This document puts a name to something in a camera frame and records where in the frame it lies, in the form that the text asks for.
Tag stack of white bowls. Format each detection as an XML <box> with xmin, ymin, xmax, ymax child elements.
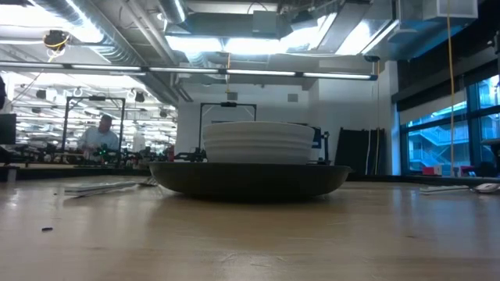
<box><xmin>202</xmin><ymin>120</ymin><xmax>316</xmax><ymax>165</ymax></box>

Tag silver cutlery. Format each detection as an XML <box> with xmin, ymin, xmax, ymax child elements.
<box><xmin>63</xmin><ymin>176</ymin><xmax>160</xmax><ymax>197</ymax></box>

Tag dark round tray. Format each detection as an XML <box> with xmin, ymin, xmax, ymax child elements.
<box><xmin>147</xmin><ymin>161</ymin><xmax>352</xmax><ymax>203</ymax></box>

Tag white plastic spoon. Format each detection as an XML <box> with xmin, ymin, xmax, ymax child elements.
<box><xmin>419</xmin><ymin>182</ymin><xmax>500</xmax><ymax>195</ymax></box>

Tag black monitor on stand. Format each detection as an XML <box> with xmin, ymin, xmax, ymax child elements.
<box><xmin>310</xmin><ymin>124</ymin><xmax>331</xmax><ymax>164</ymax></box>

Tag long ceiling light bar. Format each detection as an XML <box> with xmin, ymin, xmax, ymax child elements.
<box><xmin>0</xmin><ymin>61</ymin><xmax>378</xmax><ymax>81</ymax></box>

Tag black leaning panels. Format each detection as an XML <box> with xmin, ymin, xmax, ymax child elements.
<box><xmin>334</xmin><ymin>127</ymin><xmax>386</xmax><ymax>176</ymax></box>

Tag grey ceiling box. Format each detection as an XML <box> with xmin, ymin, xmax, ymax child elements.
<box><xmin>252</xmin><ymin>10</ymin><xmax>279</xmax><ymax>38</ymax></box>

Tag person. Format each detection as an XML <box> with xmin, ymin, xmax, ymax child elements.
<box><xmin>77</xmin><ymin>113</ymin><xmax>120</xmax><ymax>162</ymax></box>

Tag white ceiling box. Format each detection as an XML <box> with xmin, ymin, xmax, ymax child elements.
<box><xmin>423</xmin><ymin>0</ymin><xmax>479</xmax><ymax>21</ymax></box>

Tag dark computer monitor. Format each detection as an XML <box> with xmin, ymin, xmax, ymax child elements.
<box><xmin>0</xmin><ymin>112</ymin><xmax>17</xmax><ymax>145</ymax></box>

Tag black metal gantry frame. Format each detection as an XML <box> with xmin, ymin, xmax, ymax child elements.
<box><xmin>198</xmin><ymin>101</ymin><xmax>258</xmax><ymax>159</ymax></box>
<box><xmin>61</xmin><ymin>95</ymin><xmax>127</xmax><ymax>165</ymax></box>

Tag thin yellow hanging cable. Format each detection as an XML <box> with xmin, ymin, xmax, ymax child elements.
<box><xmin>374</xmin><ymin>60</ymin><xmax>381</xmax><ymax>176</ymax></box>

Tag thick yellow hanging cable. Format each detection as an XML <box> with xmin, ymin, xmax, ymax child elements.
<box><xmin>446</xmin><ymin>0</ymin><xmax>457</xmax><ymax>177</ymax></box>

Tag yellow ceiling cable reel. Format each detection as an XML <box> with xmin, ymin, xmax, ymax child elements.
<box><xmin>41</xmin><ymin>29</ymin><xmax>71</xmax><ymax>52</ymax></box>

